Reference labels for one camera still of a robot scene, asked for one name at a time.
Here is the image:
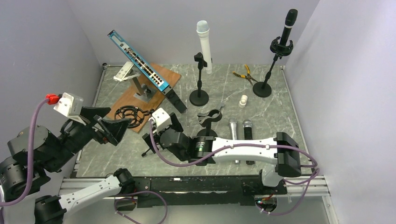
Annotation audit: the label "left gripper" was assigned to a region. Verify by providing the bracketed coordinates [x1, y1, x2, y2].
[47, 105, 133, 170]

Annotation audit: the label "black tripod shock-mount stand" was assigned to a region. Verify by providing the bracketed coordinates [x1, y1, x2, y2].
[113, 105, 164, 157]

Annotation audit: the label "black round-base clip stand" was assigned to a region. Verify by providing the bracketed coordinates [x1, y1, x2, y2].
[197, 109, 222, 137]

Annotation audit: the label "grey condenser microphone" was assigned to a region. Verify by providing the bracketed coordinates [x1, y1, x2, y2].
[228, 119, 240, 164]

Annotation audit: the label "black handheld microphone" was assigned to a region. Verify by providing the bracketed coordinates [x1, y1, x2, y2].
[242, 119, 255, 166]

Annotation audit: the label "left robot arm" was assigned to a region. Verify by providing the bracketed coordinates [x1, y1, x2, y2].
[0, 107, 134, 224]

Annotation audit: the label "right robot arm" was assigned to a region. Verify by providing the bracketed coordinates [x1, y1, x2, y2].
[149, 129, 302, 194]

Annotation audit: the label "black stand for white microphone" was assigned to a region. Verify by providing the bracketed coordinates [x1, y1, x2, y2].
[189, 52, 209, 106]

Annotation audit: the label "white microphone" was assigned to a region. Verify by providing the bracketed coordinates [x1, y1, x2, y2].
[196, 20, 212, 74]

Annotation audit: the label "black slim microphone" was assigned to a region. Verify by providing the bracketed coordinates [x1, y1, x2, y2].
[279, 9, 298, 45]

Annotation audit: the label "wooden board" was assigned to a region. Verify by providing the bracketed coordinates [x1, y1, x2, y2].
[107, 62, 181, 133]

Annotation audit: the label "white plastic pipe fitting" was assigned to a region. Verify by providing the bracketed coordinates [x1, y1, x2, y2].
[238, 95, 248, 108]

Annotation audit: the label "yellow pliers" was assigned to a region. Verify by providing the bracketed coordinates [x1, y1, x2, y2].
[232, 64, 258, 86]

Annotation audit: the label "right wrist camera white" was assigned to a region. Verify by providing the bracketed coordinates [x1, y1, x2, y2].
[149, 107, 172, 133]

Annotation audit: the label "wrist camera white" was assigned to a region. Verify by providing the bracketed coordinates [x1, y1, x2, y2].
[149, 107, 172, 133]
[53, 92, 84, 117]

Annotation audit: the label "metal switch stand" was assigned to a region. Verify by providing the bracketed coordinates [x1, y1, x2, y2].
[113, 62, 158, 103]

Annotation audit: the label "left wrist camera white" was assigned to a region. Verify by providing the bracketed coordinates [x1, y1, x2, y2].
[53, 92, 84, 117]

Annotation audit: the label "grey plastic bracket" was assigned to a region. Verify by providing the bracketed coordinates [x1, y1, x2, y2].
[218, 103, 225, 110]

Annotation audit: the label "blue network switch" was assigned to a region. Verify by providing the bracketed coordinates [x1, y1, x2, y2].
[107, 30, 187, 113]

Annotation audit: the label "black base frame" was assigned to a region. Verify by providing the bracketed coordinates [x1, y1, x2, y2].
[119, 175, 288, 208]

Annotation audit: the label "black stand with shock mount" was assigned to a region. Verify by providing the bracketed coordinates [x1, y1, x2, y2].
[253, 36, 294, 98]

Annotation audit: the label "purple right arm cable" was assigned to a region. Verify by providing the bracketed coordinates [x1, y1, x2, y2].
[148, 119, 321, 186]

